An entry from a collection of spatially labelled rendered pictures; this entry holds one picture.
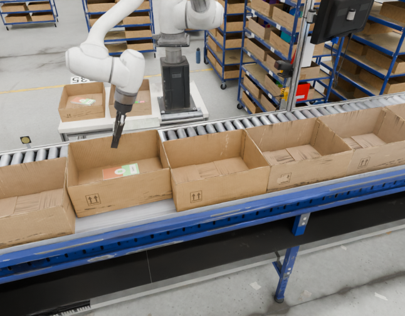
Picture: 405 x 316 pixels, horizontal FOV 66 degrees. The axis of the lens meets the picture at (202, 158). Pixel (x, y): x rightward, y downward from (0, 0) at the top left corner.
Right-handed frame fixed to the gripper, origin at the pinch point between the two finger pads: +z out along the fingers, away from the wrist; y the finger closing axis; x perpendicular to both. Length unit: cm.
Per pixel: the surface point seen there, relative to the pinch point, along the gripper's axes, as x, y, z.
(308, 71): -159, 94, -33
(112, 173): -0.6, -8.2, 12.8
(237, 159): -58, -11, -6
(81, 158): 12.8, -0.2, 12.0
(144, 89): -32, 106, 17
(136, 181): -6.5, -28.8, -0.8
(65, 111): 22, 74, 30
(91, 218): 7.5, -30.0, 19.2
